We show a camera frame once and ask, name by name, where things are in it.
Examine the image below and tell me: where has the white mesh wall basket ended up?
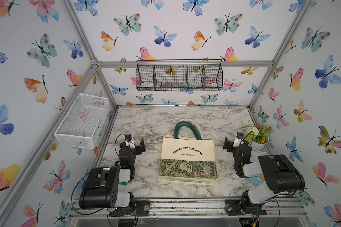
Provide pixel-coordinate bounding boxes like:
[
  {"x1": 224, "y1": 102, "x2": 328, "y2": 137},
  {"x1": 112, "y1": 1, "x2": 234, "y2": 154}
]
[{"x1": 54, "y1": 93, "x2": 109, "y2": 148}]

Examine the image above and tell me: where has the black wire wall basket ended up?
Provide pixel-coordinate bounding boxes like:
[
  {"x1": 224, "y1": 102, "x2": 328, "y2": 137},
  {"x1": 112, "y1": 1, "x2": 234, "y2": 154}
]
[{"x1": 132, "y1": 59, "x2": 223, "y2": 93}]

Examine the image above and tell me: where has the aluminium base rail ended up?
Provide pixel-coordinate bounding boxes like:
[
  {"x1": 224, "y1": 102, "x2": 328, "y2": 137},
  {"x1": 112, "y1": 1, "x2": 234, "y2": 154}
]
[{"x1": 74, "y1": 197, "x2": 307, "y2": 218}]

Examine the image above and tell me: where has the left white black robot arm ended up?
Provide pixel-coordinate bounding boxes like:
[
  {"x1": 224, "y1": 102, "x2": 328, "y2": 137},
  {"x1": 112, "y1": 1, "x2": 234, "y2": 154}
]
[{"x1": 78, "y1": 139, "x2": 146, "y2": 217}]

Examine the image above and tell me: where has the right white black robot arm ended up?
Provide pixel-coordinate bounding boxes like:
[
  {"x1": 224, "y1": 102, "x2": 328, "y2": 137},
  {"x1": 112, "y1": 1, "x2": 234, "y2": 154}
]
[{"x1": 223, "y1": 137, "x2": 305, "y2": 216}]

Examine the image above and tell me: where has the starry night canvas tote bag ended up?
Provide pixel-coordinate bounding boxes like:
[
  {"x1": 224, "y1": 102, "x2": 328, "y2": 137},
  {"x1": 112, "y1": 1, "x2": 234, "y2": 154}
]
[{"x1": 157, "y1": 118, "x2": 220, "y2": 187}]

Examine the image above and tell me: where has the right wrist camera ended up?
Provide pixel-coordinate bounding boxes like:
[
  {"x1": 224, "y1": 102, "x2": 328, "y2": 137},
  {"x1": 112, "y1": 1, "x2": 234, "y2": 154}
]
[{"x1": 234, "y1": 132, "x2": 244, "y2": 147}]

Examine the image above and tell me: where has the green handled canvas tote bag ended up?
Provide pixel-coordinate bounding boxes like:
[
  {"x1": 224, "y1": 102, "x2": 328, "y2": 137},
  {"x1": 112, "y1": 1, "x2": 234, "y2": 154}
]
[{"x1": 158, "y1": 121, "x2": 219, "y2": 181}]

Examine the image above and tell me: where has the potted artificial flower plant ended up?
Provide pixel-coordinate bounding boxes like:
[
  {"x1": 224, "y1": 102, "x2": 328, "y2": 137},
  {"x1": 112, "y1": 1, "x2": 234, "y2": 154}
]
[{"x1": 245, "y1": 125, "x2": 274, "y2": 145}]

